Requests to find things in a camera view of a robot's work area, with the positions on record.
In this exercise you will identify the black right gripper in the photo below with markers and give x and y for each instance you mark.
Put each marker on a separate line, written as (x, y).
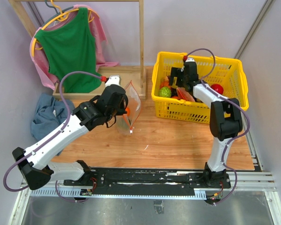
(175, 72)

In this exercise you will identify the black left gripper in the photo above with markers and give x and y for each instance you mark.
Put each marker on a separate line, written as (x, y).
(122, 110)

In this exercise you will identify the orange toy tangerine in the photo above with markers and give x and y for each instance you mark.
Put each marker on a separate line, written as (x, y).
(165, 82)

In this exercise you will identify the orange toy carrot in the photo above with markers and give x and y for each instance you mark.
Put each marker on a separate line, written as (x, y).
(126, 117)

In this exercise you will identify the clear zip top bag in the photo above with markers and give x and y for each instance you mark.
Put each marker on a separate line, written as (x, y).
(134, 104)

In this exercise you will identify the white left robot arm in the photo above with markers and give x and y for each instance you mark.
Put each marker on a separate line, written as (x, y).
(35, 162)

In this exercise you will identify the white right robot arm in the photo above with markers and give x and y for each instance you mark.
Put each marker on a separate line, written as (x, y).
(225, 120)

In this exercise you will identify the green tank top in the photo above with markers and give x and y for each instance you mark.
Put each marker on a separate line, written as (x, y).
(72, 48)

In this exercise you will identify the pink toy watermelon slice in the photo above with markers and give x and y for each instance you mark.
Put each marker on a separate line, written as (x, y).
(184, 95)

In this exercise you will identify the wooden clothes rack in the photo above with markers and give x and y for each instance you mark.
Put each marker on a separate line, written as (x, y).
(136, 74)

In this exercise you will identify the red toy apple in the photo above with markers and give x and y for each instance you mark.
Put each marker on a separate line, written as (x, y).
(218, 88)

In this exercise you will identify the yellow plastic shopping basket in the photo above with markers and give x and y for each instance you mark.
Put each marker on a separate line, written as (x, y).
(224, 71)

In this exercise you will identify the blue crumpled cloth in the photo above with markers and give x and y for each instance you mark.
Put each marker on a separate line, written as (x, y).
(49, 115)

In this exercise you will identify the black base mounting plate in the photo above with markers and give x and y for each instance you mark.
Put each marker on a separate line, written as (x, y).
(148, 182)

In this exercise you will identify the pink shirt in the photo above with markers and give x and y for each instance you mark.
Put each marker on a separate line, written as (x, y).
(41, 62)

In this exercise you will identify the yellow clothes hanger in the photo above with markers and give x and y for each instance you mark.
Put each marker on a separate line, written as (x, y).
(61, 16)

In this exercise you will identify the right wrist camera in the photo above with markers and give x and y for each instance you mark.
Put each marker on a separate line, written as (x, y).
(189, 61)

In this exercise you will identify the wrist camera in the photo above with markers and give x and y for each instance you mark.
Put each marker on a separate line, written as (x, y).
(189, 61)
(113, 80)

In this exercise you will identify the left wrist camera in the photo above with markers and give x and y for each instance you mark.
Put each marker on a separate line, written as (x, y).
(113, 80)

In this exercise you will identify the white slotted cable duct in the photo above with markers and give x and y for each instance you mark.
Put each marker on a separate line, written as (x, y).
(150, 192)

